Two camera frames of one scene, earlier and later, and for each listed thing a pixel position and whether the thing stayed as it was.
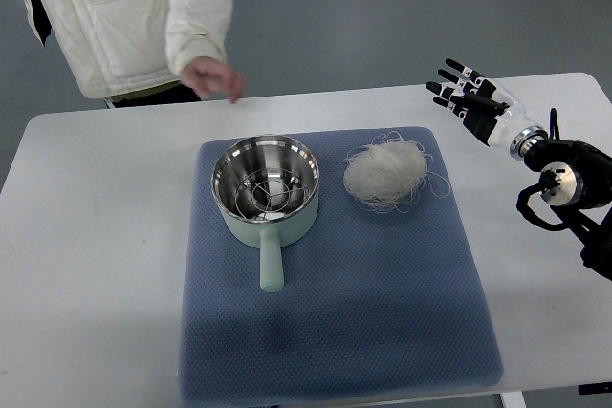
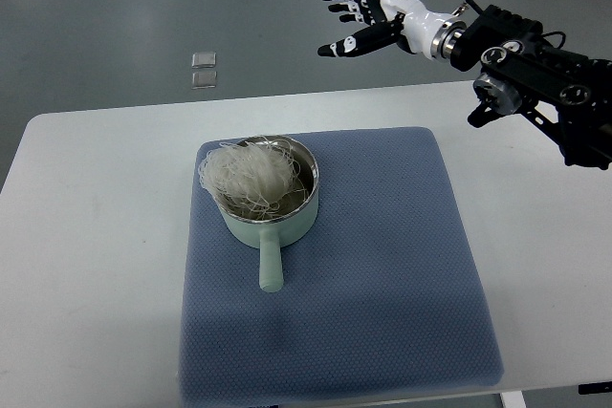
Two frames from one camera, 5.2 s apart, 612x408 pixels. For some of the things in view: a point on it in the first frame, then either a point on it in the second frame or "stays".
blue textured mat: x=373 y=299 stays
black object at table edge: x=595 y=388 stays
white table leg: x=513 y=399 stays
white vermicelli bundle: x=391 y=174 → x=260 y=177
